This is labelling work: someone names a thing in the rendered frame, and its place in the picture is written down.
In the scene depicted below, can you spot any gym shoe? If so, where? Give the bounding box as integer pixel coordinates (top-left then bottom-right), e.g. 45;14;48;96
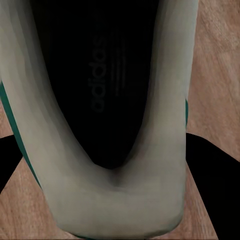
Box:
0;0;199;240

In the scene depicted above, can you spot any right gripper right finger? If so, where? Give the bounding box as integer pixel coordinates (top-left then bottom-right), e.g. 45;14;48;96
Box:
185;133;240;240

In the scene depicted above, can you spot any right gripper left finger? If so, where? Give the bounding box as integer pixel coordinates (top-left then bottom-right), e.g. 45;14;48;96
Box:
0;135;23;193

